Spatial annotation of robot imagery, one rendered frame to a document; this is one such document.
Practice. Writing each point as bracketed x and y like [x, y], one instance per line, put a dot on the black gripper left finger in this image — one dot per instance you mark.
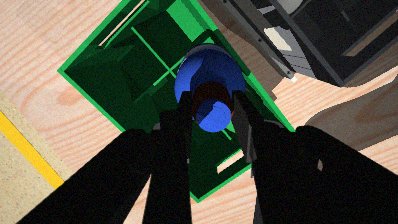
[104, 190]

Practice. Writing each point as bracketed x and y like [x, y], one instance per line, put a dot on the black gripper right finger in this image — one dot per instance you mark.
[350, 189]

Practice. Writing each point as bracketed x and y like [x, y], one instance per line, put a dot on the dark grey plastic crate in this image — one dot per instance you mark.
[319, 33]

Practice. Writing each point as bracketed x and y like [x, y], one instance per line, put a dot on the green crate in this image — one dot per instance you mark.
[130, 78]

